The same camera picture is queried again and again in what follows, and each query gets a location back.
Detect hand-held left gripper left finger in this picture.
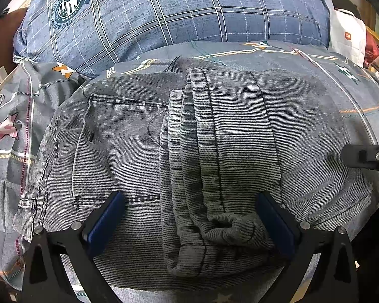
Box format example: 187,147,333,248
20,191,127,303

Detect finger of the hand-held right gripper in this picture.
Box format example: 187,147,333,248
340,144,379,171

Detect brown headboard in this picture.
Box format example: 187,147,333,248
0,8,29,102

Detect white paper bag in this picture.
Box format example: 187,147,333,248
328,8,367,67

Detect grey star printed bedsheet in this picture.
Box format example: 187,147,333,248
0,39,379,303

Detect grey denim pants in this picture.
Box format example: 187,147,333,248
13,56,379,278

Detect blue plaid pillow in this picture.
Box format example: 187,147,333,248
13,0,332,79

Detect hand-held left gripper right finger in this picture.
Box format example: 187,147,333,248
256,191,359,303

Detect red bag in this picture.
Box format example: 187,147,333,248
365,27,379,67

